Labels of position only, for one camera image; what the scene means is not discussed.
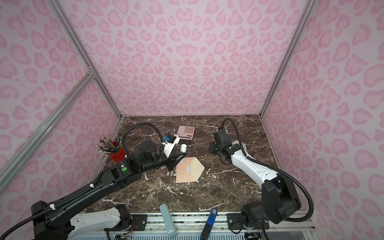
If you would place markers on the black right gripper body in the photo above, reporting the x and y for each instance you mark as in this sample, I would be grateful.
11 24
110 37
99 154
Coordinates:
214 148

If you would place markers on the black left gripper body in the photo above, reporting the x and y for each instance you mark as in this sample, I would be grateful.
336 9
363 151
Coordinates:
170 161

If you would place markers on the beige envelope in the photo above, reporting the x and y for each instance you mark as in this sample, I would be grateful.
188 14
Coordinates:
183 176

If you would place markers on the white glue stick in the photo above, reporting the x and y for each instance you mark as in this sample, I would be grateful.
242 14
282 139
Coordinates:
183 148

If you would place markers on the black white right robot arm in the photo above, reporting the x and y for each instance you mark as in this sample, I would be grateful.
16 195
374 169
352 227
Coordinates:
284 198

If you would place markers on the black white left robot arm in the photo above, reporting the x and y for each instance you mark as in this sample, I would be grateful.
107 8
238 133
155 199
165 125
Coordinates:
53 221

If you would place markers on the pink calculator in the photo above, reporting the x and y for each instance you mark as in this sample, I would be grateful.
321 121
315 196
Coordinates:
186 132

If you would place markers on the red pencil cup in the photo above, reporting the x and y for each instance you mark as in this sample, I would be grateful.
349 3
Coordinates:
119 155

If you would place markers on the light blue stapler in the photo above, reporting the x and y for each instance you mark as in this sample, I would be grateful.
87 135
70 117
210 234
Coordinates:
168 220

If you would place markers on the coloured pencils bundle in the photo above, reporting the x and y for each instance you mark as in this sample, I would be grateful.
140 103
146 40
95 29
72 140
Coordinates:
108 146

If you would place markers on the blue utility knife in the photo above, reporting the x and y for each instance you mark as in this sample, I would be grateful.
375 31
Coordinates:
209 224

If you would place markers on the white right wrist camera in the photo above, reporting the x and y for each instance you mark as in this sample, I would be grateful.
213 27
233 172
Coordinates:
222 138

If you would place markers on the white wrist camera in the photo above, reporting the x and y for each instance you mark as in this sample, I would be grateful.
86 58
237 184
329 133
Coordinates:
222 138
170 141

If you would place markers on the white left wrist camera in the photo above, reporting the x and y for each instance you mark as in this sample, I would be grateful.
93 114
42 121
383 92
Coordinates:
170 141

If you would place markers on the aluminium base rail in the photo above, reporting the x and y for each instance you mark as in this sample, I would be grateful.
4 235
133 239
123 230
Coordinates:
187 226

